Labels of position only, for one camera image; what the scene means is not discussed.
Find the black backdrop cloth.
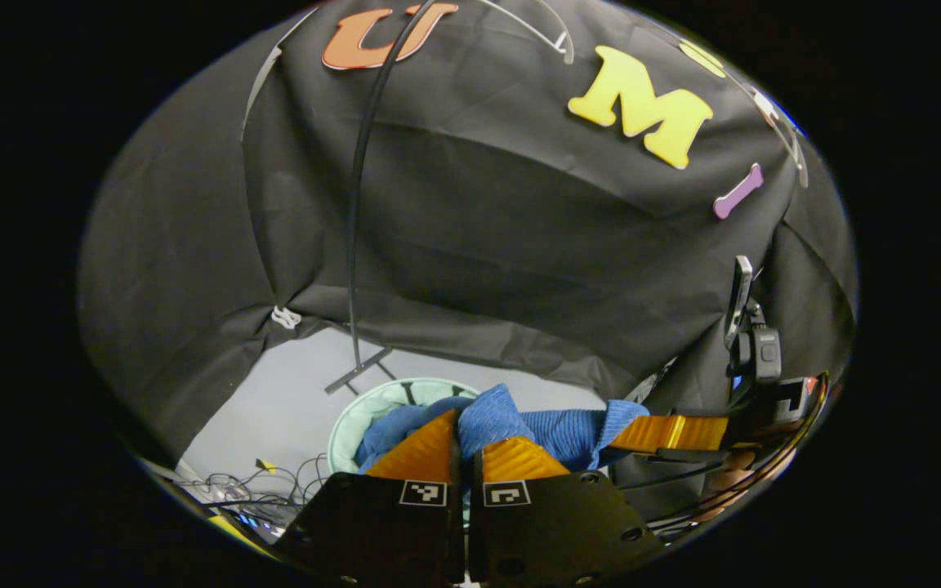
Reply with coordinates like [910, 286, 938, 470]
[78, 0, 860, 468]

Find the tangle of black cables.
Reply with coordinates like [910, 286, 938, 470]
[176, 453, 332, 532]

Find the power strip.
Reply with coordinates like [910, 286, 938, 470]
[230, 508, 285, 541]

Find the white hanger with taped hook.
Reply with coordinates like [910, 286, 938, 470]
[724, 65, 809, 189]

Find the white plastic hanger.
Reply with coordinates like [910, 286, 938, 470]
[479, 0, 576, 65]

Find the black clothes rack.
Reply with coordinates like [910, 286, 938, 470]
[323, 0, 439, 395]

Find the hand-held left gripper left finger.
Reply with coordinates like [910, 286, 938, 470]
[207, 408, 468, 588]

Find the green laundry hamper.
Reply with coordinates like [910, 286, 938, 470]
[328, 377, 484, 475]

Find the blue shirt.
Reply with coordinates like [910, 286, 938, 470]
[356, 384, 651, 475]

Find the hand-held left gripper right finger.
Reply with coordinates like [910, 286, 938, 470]
[469, 435, 668, 586]

